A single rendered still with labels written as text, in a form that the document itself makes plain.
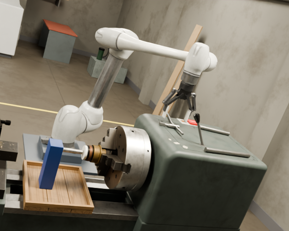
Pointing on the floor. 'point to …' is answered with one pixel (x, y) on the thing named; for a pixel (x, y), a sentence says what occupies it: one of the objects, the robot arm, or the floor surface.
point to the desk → (57, 41)
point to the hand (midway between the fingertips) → (175, 117)
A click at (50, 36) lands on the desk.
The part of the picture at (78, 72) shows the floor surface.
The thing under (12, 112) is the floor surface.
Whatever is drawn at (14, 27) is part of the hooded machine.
